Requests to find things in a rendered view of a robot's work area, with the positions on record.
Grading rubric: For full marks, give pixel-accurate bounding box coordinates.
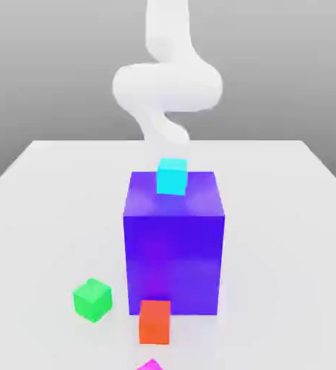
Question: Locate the large purple box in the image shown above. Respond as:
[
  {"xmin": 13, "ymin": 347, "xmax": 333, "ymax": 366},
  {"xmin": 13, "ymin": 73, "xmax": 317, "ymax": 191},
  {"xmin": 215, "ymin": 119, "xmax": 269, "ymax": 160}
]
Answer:
[{"xmin": 123, "ymin": 171, "xmax": 225, "ymax": 317}]

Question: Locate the small cyan cube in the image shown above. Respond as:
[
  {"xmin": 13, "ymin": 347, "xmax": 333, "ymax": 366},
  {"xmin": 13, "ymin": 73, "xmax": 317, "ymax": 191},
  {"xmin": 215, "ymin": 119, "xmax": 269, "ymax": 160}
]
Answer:
[{"xmin": 156, "ymin": 158, "xmax": 189, "ymax": 197}]

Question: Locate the small magenta cube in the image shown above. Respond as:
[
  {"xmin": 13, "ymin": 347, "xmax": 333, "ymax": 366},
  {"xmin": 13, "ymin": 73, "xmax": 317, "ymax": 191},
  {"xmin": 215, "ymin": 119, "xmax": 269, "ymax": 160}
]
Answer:
[{"xmin": 136, "ymin": 358, "xmax": 165, "ymax": 370}]

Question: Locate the small red cube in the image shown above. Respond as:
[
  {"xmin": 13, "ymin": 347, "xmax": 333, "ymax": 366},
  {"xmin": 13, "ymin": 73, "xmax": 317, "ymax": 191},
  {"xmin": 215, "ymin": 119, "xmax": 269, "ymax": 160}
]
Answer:
[{"xmin": 139, "ymin": 299, "xmax": 172, "ymax": 345}]

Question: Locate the small green cube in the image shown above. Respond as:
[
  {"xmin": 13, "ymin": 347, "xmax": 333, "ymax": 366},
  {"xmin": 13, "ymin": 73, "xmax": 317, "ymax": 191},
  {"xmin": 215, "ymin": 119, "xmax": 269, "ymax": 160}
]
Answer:
[{"xmin": 72, "ymin": 277, "xmax": 113, "ymax": 324}]

